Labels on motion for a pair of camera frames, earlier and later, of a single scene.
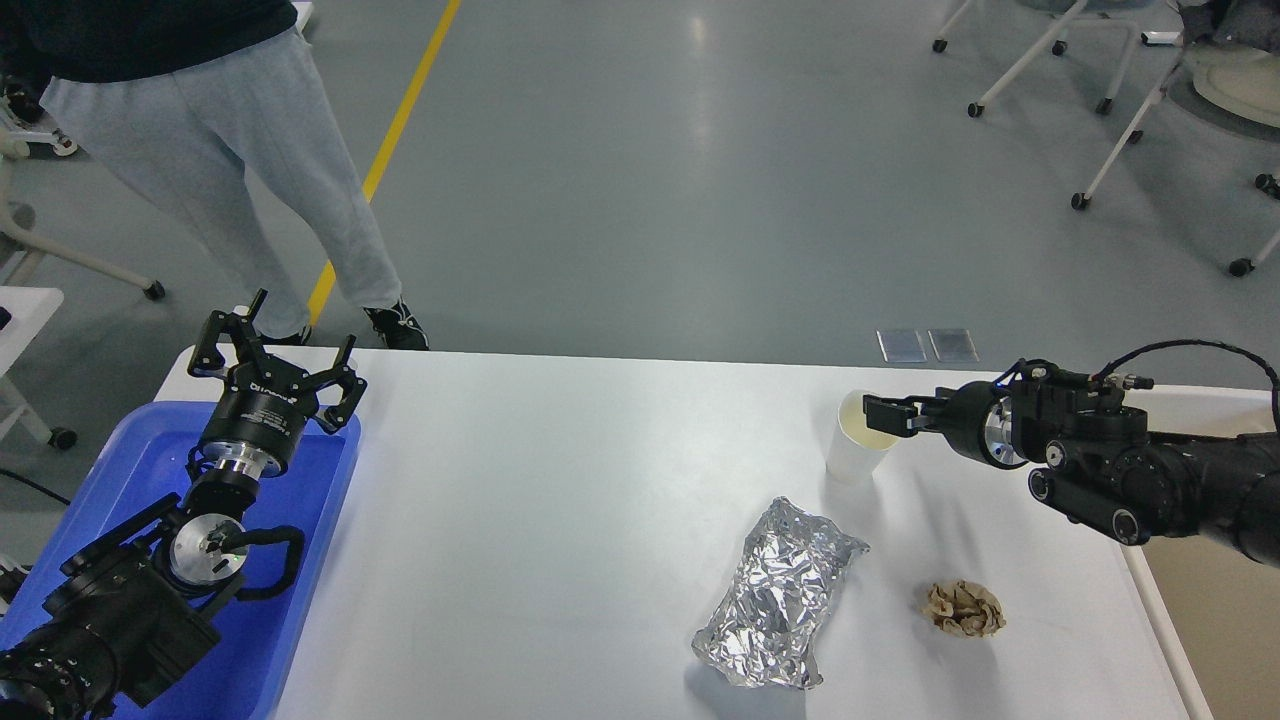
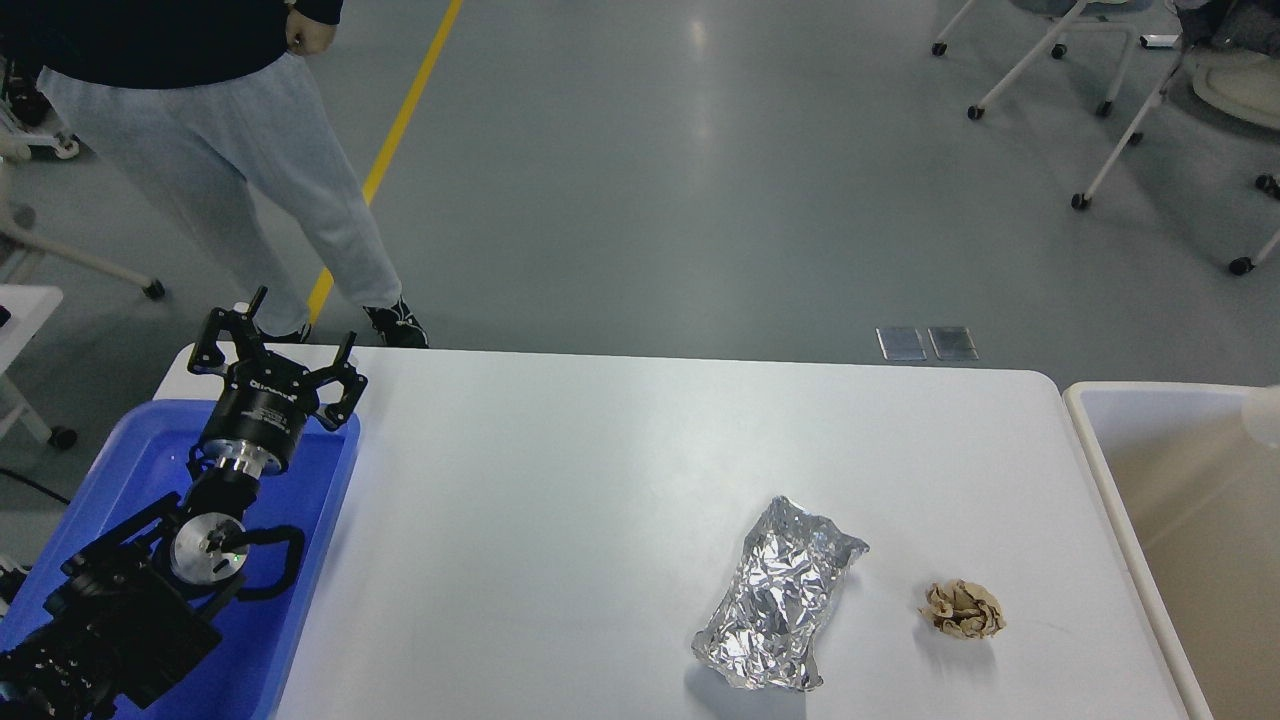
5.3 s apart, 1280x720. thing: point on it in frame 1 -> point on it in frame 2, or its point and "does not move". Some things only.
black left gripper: (264, 409) does not move
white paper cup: (856, 451) -> (1261, 408)
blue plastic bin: (145, 464) does not move
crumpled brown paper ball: (964, 609) does not move
